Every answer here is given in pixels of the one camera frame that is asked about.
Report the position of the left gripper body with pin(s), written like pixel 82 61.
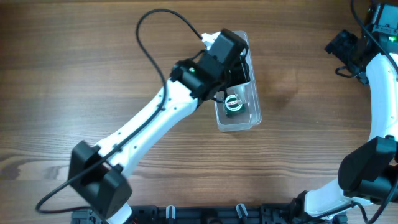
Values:
pixel 241 72

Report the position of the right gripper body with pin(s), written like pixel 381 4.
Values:
pixel 339 45

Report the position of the green Zam-Buk ointment box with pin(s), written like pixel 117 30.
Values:
pixel 233 106

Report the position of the white spray bottle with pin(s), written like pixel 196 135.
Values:
pixel 239 93

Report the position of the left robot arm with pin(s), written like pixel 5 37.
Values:
pixel 99 173

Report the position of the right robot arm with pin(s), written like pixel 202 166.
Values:
pixel 366 178

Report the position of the clear plastic container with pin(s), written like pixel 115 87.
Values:
pixel 252 116

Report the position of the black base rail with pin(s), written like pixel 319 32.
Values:
pixel 264 214

